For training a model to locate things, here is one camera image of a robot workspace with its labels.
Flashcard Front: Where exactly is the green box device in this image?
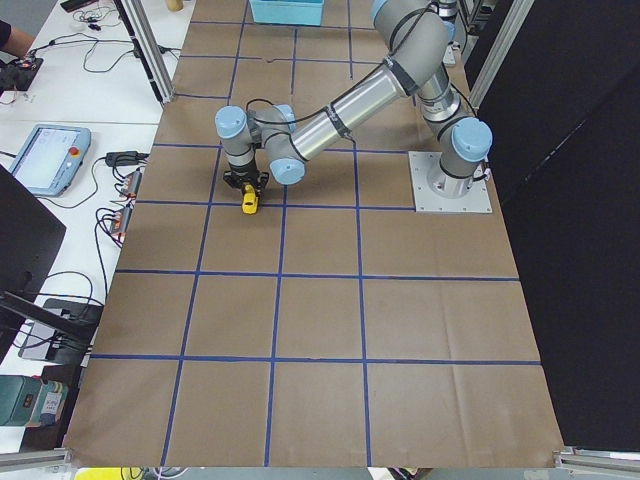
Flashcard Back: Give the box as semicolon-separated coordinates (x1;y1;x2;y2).
1;375;69;427

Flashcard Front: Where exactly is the black power brick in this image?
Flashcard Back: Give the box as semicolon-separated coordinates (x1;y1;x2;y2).
105;150;149;168

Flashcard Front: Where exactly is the yellow toy beetle car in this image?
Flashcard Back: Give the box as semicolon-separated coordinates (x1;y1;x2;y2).
241;183;259;215

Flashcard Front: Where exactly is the aluminium frame post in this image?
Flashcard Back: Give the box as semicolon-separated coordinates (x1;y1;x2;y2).
114;0;174;105

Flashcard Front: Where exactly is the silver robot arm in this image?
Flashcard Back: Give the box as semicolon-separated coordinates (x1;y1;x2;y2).
431;0;458;28
214;1;493;198

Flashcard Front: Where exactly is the left teach pendant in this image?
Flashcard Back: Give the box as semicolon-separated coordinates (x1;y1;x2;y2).
9;124;92;197

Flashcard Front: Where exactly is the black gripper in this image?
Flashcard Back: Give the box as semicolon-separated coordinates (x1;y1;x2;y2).
223;164;270;192

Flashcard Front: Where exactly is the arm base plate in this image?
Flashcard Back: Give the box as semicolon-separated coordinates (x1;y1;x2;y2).
408;151;493;214
443;42;460;67

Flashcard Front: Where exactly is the light blue plastic bin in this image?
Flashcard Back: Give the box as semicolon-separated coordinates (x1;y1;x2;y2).
249;0;325;26

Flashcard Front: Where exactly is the black monitor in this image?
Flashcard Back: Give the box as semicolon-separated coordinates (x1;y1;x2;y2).
1;169;66;356

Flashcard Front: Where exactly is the brown paper table mat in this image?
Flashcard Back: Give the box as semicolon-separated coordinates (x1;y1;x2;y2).
65;1;562;468

